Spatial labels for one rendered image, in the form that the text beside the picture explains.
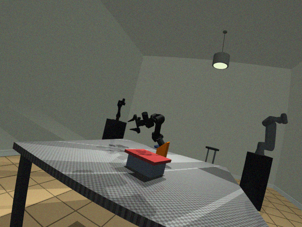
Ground red lid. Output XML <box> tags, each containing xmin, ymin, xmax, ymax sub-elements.
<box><xmin>124</xmin><ymin>149</ymin><xmax>171</xmax><ymax>166</ymax></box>

